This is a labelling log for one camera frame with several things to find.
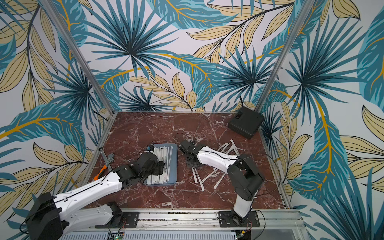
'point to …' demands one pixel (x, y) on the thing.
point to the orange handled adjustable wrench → (109, 161)
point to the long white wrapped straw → (202, 186)
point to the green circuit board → (115, 236)
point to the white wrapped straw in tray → (169, 163)
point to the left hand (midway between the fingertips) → (157, 166)
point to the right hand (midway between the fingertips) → (194, 163)
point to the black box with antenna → (246, 122)
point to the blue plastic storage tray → (172, 179)
